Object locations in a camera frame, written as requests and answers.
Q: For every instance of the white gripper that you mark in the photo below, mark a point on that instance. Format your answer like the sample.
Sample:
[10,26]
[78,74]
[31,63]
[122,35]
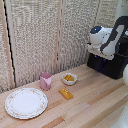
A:
[96,50]

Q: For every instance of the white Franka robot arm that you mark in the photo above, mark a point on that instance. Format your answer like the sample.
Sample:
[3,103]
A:
[108,35]

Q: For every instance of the black air fryer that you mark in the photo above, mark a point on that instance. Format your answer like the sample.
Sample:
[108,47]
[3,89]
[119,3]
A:
[108,66]

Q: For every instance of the orange food pieces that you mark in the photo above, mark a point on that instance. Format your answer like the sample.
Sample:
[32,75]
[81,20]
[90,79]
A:
[69,78]

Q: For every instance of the small white bowl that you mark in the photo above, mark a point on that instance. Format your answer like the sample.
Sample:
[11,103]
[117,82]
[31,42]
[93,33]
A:
[69,81]

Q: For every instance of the woven beige folding screen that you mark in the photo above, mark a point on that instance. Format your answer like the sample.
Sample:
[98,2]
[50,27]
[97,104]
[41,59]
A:
[50,36]

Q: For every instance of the orange rectangular block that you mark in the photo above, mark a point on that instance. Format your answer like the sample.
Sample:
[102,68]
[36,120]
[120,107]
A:
[65,93]

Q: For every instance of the pink cup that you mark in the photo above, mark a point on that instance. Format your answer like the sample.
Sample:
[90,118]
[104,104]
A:
[45,82]

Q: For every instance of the white plate with floral rim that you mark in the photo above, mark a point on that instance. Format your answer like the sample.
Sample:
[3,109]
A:
[26,103]

